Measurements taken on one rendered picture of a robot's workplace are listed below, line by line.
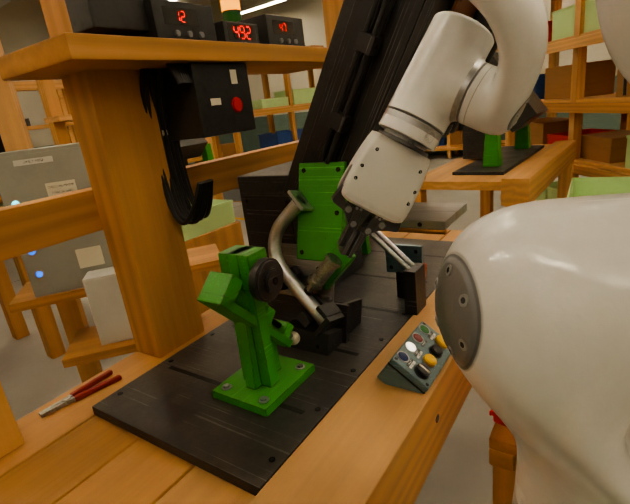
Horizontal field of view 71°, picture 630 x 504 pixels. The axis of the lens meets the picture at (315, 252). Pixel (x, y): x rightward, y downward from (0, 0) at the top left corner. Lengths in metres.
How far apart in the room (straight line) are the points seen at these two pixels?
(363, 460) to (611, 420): 0.49
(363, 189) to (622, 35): 0.39
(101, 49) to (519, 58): 0.64
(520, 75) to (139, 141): 0.75
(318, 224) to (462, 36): 0.49
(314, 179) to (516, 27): 0.54
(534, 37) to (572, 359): 0.39
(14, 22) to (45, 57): 10.75
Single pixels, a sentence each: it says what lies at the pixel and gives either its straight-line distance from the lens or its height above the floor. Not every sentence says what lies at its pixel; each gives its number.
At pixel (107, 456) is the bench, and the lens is 0.88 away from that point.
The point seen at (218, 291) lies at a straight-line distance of 0.73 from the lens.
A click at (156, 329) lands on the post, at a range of 1.08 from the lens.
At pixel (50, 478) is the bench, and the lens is 0.90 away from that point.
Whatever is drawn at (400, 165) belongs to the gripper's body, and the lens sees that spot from 0.61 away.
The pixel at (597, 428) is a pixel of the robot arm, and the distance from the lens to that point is 0.26.
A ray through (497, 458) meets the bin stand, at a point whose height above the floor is 0.76.
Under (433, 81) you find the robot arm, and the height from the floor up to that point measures 1.40.
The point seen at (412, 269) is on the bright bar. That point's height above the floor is 1.01.
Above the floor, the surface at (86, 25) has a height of 1.57.
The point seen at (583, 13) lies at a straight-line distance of 4.19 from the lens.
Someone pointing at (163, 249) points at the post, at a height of 1.12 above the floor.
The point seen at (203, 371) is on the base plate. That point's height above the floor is 0.90.
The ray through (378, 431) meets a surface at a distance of 0.75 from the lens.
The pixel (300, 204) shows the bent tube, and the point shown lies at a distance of 0.93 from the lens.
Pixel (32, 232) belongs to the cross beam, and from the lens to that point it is 1.02.
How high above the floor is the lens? 1.39
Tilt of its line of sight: 18 degrees down
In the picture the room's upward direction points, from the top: 7 degrees counter-clockwise
